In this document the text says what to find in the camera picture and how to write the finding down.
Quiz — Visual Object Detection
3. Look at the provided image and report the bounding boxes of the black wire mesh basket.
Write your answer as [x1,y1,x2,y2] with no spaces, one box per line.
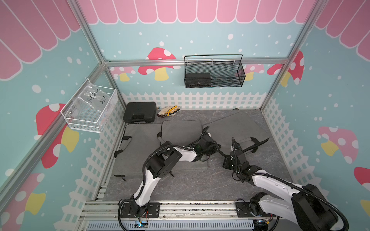
[184,54,246,88]

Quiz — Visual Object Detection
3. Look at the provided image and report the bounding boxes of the white wire basket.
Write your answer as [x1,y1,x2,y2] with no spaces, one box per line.
[60,79,118,133]

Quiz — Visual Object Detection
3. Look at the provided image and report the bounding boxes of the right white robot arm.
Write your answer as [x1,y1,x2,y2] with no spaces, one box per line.
[224,138,349,231]

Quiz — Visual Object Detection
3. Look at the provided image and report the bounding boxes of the black box in basket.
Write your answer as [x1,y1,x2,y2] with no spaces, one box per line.
[185,73,212,88]

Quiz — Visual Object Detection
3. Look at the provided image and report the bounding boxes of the yellow black pliers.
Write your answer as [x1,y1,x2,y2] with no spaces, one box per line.
[167,106,180,116]

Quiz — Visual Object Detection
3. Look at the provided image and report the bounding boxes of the grey laptop bag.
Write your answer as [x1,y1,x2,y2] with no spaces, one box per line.
[112,124,161,179]
[204,112,269,156]
[157,120,209,176]

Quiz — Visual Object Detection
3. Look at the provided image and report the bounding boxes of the black plastic tool case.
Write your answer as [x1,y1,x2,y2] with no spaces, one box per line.
[123,102,157,124]

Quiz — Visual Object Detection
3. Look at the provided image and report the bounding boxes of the clear plastic bag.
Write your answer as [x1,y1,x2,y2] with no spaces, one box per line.
[66,83,111,130]

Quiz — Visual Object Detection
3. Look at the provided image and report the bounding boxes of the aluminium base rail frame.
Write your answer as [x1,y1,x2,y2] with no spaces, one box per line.
[76,184,327,231]

